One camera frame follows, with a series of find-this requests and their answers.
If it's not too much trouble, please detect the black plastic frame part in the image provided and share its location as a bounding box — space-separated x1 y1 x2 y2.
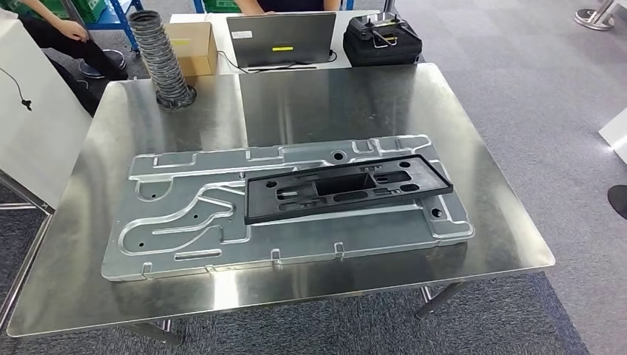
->
243 153 455 227

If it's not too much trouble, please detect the stainless steel workbench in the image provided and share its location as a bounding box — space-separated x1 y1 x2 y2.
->
5 62 557 346

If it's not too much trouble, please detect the blue steel shelf rack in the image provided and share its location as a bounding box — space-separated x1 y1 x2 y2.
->
85 0 146 54

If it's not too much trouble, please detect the stamped grey metal plate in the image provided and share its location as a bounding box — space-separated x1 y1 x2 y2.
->
100 133 476 283

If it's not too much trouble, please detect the black carrying case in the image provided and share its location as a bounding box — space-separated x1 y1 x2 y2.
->
342 28 424 68

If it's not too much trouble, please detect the grey laptop with yellow sticker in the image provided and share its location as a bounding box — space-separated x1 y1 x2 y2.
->
226 11 339 70

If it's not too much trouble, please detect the black remote controller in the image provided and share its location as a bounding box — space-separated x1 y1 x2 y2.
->
348 13 418 50

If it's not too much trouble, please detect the brown cardboard box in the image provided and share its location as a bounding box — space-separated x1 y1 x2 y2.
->
163 21 220 78

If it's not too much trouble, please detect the white desk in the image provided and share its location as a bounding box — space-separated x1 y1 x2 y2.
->
169 8 389 78

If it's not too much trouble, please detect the green plastic crate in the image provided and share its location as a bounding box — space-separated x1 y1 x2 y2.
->
202 0 242 14
73 0 111 24

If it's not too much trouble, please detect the chrome stool base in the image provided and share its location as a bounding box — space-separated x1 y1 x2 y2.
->
78 47 129 81

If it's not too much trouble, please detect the person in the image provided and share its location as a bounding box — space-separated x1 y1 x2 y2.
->
13 0 130 118

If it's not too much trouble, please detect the white partition panel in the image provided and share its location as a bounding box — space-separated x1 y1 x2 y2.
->
597 106 627 166
0 8 94 210

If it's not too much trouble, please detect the chrome stanchion base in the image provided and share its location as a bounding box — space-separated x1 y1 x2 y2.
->
573 0 627 33

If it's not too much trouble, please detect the black laptop cable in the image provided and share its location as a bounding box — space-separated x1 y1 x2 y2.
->
217 49 340 75

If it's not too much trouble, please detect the ribbed grey flexible hose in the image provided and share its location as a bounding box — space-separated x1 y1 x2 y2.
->
127 10 198 112

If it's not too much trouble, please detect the black cable with plug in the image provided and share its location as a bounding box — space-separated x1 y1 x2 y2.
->
0 66 34 112

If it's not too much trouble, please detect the black stanchion post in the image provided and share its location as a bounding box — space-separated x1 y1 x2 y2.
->
606 183 627 221

